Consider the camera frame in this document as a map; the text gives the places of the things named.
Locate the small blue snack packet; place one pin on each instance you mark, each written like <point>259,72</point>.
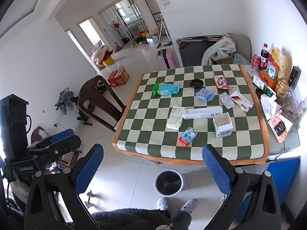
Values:
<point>204,94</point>

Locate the brown cardboard box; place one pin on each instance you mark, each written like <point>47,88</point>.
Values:
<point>224,60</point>

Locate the white labelled box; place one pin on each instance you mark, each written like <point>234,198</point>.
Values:
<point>259,81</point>

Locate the red drink can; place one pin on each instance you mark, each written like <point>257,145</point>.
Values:
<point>256,61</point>

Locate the black dumbbell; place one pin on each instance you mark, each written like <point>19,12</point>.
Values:
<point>90,198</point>

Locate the person's dark fuzzy clothing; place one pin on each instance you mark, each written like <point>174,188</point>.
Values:
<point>134,220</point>

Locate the black device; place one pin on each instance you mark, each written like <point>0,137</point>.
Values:
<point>295,76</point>

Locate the striped white medicine box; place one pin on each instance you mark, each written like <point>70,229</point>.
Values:
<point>241,100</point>

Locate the white jacket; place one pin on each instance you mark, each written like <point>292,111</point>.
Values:
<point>221,46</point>

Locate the folding ladder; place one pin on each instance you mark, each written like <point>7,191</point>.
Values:
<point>162,28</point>

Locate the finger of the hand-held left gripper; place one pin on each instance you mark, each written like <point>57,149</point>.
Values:
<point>62,134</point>
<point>64,145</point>

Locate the red white snack packet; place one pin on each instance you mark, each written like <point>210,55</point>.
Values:
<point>221,81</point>

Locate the yellow snack bag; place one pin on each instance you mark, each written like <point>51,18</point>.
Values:
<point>280,60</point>

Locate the small white blue carton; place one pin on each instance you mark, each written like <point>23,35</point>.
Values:
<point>273,70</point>

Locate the blue red milk carton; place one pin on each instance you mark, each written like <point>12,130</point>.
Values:
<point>188,136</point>

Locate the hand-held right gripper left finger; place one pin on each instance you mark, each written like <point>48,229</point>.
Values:
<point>89,166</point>

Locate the brown wooden chair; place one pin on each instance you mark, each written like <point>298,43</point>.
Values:
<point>98,103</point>

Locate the white crumpled tissue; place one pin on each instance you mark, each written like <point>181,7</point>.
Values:
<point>269,105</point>

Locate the grey slipper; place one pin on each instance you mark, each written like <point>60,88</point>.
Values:
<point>163,203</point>
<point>189,205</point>

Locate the silver blister pack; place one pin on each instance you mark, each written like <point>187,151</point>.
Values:
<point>227,100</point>

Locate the black coat rack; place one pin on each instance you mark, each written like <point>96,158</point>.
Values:
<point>123,24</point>

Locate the red cardboard box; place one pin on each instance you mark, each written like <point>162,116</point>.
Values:
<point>122,76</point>
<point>112,77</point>

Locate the green wet wipes packet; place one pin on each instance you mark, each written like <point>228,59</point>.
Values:
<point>165,89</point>

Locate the green checkered tablecloth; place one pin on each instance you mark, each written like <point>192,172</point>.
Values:
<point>153,115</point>

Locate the round white waste bin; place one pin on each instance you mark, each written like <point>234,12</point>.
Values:
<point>169,184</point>

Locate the cola bottle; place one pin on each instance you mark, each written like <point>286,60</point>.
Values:
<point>264,56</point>

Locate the pink suitcase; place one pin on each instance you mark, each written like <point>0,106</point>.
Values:
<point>168,58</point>

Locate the flat white printed box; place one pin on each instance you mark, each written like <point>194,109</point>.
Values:
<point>174,119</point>

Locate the open white green carton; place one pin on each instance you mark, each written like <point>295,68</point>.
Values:
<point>223,127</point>

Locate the grey cloth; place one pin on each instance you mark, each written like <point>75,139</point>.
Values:
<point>64,100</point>

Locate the blue plastic stool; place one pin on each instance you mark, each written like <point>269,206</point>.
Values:
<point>283,175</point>

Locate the green white box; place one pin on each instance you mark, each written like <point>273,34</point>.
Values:
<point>271,92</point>

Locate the long white box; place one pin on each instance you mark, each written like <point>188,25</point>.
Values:
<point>202,113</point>

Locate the orange box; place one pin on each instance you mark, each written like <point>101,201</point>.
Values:
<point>268,81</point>

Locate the yellow bucket with clothes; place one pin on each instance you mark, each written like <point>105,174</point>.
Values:
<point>102,56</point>

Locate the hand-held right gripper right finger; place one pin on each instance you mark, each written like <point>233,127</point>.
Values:
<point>215,170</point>

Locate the black exercise machine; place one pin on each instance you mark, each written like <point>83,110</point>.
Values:
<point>82,115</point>

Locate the orange white packet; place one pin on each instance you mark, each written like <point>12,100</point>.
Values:
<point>279,127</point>

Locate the grey folding bed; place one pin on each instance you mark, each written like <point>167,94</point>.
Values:
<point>191,50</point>

